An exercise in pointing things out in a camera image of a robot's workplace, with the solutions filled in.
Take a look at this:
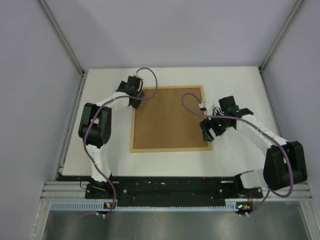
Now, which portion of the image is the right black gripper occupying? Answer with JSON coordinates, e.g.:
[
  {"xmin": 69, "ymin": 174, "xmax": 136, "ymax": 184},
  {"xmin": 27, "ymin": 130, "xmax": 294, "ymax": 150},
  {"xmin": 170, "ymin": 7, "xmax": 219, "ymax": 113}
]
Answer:
[{"xmin": 199, "ymin": 110, "xmax": 231, "ymax": 143}]

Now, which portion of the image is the light wooden picture frame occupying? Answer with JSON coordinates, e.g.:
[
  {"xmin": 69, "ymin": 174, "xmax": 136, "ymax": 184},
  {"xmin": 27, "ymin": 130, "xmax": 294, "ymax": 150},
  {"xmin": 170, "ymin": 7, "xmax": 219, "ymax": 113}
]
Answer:
[{"xmin": 129, "ymin": 85, "xmax": 212, "ymax": 153}]

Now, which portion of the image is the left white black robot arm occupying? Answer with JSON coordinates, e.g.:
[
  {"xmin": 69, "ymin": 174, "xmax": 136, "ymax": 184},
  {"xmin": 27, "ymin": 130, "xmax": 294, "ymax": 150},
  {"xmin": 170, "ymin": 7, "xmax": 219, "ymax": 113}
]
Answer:
[{"xmin": 78, "ymin": 74, "xmax": 144, "ymax": 199}]

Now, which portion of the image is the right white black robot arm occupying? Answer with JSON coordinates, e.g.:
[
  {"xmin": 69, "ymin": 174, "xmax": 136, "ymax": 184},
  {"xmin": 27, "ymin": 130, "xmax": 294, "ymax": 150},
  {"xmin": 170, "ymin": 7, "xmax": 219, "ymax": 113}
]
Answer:
[{"xmin": 198, "ymin": 96, "xmax": 308, "ymax": 198}]

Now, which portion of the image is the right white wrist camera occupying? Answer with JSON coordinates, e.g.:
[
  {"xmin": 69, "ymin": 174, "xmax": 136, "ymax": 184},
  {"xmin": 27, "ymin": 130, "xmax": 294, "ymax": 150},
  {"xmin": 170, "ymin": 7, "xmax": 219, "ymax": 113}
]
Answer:
[{"xmin": 198, "ymin": 101, "xmax": 210, "ymax": 112}]

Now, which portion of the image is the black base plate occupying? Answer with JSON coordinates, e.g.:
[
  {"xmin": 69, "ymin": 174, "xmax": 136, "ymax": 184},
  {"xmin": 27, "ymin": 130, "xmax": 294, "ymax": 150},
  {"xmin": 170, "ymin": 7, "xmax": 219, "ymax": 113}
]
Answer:
[{"xmin": 85, "ymin": 176, "xmax": 263, "ymax": 208}]

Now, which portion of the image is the grey slotted cable duct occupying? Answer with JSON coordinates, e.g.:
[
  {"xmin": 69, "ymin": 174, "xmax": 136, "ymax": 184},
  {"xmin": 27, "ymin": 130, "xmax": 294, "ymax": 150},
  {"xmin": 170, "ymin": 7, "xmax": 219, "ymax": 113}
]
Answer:
[{"xmin": 49, "ymin": 200, "xmax": 252, "ymax": 214}]

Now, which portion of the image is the left aluminium corner post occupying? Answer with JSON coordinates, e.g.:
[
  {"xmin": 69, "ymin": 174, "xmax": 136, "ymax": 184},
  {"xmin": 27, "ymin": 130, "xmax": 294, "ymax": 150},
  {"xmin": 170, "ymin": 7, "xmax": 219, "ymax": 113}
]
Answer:
[{"xmin": 36, "ymin": 0, "xmax": 85, "ymax": 76}]

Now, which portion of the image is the aluminium corner post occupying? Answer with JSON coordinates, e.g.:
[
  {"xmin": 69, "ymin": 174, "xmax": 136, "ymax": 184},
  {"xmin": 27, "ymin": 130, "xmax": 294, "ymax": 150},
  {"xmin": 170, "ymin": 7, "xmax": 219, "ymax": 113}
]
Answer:
[
  {"xmin": 36, "ymin": 0, "xmax": 85, "ymax": 76},
  {"xmin": 258, "ymin": 0, "xmax": 306, "ymax": 74}
]

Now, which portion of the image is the aluminium front rail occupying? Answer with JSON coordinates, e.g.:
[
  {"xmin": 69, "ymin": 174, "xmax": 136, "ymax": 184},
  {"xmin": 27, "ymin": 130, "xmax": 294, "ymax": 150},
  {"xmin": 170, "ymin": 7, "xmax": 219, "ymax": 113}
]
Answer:
[{"xmin": 40, "ymin": 181, "xmax": 313, "ymax": 201}]

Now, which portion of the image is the right aluminium corner post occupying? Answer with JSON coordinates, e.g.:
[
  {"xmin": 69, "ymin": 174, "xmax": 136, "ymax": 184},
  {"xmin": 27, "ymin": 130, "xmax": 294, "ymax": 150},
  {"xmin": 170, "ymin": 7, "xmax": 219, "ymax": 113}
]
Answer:
[{"xmin": 258, "ymin": 0, "xmax": 306, "ymax": 74}]

